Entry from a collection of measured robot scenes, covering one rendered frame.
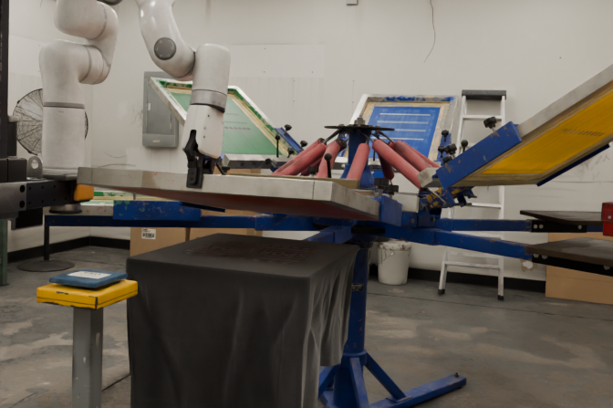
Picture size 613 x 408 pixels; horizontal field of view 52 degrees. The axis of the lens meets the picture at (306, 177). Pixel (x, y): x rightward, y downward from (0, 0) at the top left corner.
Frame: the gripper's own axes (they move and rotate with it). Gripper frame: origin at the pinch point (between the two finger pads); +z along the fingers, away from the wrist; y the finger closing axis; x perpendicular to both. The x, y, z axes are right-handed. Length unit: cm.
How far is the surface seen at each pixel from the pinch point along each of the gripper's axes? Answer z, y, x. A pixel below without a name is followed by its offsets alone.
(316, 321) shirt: 28.7, -23.9, 21.4
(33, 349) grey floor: 87, -186, -191
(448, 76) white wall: -150, -452, 2
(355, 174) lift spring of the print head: -15, -107, 7
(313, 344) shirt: 33.6, -21.9, 21.6
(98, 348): 34.0, 14.3, -9.6
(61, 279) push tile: 21.5, 21.7, -13.8
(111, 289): 22.5, 18.3, -5.5
